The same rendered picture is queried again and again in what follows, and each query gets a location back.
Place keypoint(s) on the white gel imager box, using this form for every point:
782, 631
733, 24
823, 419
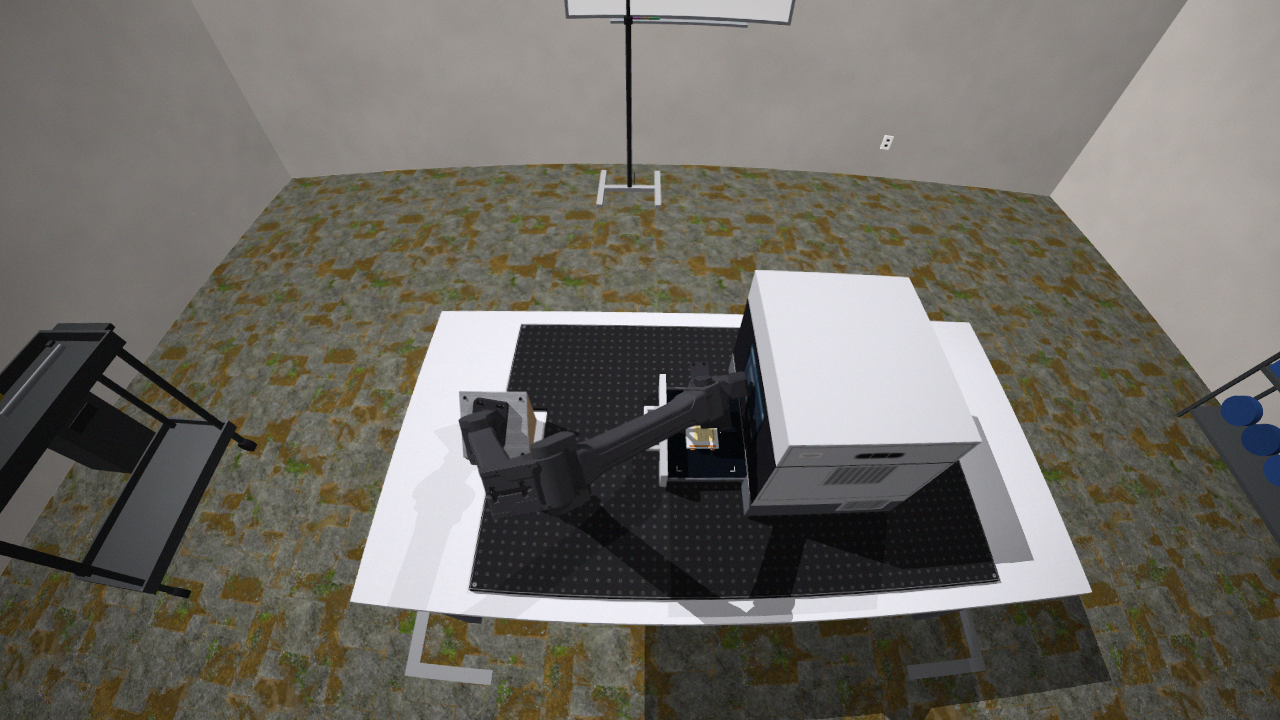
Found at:
853, 405

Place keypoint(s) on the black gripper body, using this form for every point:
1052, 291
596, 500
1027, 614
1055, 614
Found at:
722, 422

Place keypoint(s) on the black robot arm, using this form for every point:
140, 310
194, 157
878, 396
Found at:
555, 478

